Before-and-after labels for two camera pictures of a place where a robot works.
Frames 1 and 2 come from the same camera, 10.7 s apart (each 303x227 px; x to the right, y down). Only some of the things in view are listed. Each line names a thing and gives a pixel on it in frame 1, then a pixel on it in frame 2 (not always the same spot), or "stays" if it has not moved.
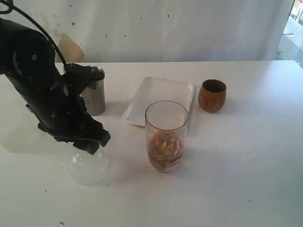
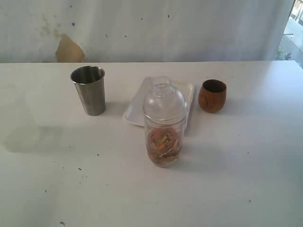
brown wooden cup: (212, 95) stays
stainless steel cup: (94, 96) stays
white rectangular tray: (155, 90) stays
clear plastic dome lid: (87, 169) to (165, 104)
